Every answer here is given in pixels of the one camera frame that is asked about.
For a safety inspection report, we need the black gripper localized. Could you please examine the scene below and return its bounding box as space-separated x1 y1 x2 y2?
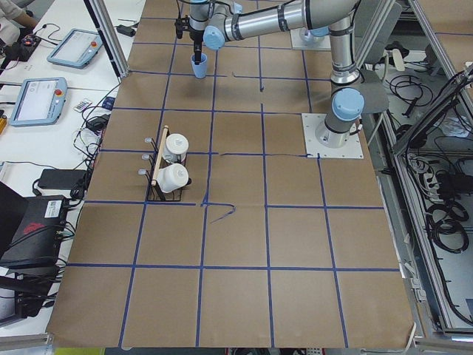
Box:
174 16 202 62

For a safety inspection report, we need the light blue plastic cup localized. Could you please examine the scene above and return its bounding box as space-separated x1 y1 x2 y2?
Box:
191 53 208 79

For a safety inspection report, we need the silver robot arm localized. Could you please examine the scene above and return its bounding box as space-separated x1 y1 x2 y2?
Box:
174 1 394 149

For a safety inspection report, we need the white ceramic mug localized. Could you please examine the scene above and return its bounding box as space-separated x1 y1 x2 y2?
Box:
163 133 189 163
157 163 189 193

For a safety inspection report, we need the upper blue teach pendant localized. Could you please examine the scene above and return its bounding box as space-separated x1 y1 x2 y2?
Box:
47 28 103 69

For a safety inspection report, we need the blue teach pendant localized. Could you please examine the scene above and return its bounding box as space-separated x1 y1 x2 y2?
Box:
47 28 103 69
8 77 68 126

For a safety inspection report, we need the small remote control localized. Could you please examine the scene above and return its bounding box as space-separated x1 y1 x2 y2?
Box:
73 98 92 113

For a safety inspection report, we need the lower blue teach pendant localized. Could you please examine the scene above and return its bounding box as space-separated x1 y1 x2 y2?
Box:
8 77 68 126

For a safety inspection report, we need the black power adapter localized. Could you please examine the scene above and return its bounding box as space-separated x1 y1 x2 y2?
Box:
37 169 86 190

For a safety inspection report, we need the black computer box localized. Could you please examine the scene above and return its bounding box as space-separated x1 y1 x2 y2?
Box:
1 183 69 276

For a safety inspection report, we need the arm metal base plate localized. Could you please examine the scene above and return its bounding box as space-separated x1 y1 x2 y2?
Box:
290 27 330 51
302 113 364 159

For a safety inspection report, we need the aluminium frame post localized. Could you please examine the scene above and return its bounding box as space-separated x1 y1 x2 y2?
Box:
84 0 129 79

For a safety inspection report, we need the black wire mug rack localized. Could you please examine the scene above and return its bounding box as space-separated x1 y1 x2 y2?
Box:
138 125 191 202

